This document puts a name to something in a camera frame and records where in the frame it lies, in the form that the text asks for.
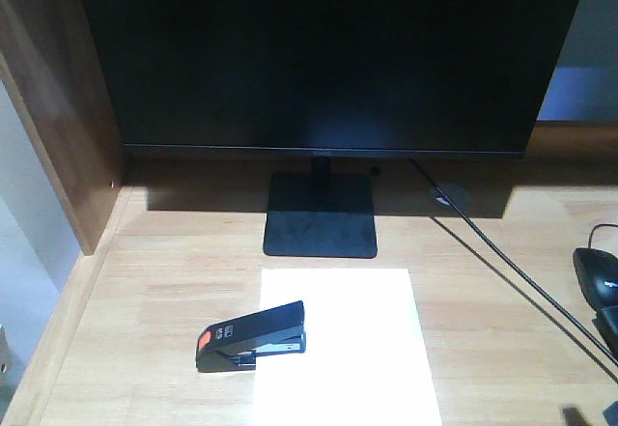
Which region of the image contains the black computer mouse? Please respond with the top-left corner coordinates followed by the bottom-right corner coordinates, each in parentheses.
top-left (573, 247), bottom-right (617, 310)

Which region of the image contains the black mouse cable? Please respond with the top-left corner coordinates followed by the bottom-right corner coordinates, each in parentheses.
top-left (587, 222), bottom-right (618, 249)

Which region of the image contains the black monitor cable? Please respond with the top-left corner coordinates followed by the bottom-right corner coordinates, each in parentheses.
top-left (407, 156), bottom-right (618, 367)

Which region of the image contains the black computer monitor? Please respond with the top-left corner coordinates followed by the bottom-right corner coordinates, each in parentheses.
top-left (83, 0), bottom-right (579, 258)

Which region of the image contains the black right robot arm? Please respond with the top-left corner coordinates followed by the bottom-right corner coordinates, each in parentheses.
top-left (594, 305), bottom-right (617, 357)

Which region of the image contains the white paper sheet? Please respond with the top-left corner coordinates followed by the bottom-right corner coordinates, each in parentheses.
top-left (251, 269), bottom-right (442, 425)

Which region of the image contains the wooden desk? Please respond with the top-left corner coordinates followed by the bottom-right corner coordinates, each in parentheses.
top-left (1, 0), bottom-right (617, 425)

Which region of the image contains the black stapler with orange button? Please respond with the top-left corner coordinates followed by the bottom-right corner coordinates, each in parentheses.
top-left (195, 300), bottom-right (306, 373)

